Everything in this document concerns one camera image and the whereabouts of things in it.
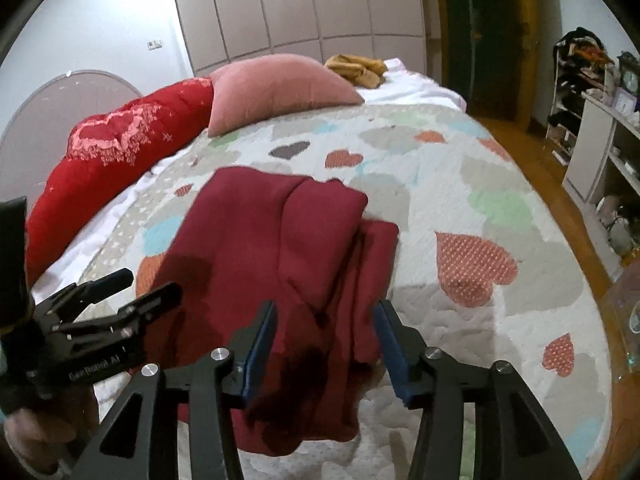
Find beige panelled wardrobe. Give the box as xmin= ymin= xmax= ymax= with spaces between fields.
xmin=169 ymin=0 xmax=441 ymax=77

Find pile of clothes on shelf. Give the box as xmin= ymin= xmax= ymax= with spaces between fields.
xmin=554 ymin=27 xmax=616 ymax=70

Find heart print quilt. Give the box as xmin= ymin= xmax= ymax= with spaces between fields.
xmin=80 ymin=102 xmax=613 ymax=480

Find white bed sheet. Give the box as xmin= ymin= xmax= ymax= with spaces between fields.
xmin=30 ymin=57 xmax=468 ymax=406

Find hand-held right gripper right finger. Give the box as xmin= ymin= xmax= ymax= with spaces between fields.
xmin=372 ymin=300 xmax=583 ymax=480

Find pink pillow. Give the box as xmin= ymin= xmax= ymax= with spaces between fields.
xmin=207 ymin=53 xmax=366 ymax=138

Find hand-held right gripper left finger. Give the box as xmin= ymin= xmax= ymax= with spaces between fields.
xmin=72 ymin=300 xmax=278 ymax=480

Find dark ornate table clock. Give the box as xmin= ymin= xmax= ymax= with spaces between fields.
xmin=619 ymin=52 xmax=640 ymax=93

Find yellow cloth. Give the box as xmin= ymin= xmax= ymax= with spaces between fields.
xmin=324 ymin=54 xmax=390 ymax=88

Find maroon pants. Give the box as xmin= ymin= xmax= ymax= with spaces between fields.
xmin=145 ymin=166 xmax=400 ymax=457

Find dark green door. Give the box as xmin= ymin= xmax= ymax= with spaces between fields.
xmin=440 ymin=0 xmax=541 ymax=126

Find person's left hand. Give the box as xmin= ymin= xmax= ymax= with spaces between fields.
xmin=4 ymin=386 xmax=99 ymax=479

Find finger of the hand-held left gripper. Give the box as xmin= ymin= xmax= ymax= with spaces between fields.
xmin=52 ymin=282 xmax=182 ymax=342
xmin=34 ymin=268 xmax=135 ymax=322

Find red floral comforter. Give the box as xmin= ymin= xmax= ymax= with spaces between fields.
xmin=25 ymin=77 xmax=216 ymax=286

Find grey rounded headboard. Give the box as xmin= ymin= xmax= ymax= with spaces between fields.
xmin=0 ymin=70 xmax=146 ymax=197

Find white shelf unit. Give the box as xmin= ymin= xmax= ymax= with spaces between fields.
xmin=547 ymin=45 xmax=640 ymax=261

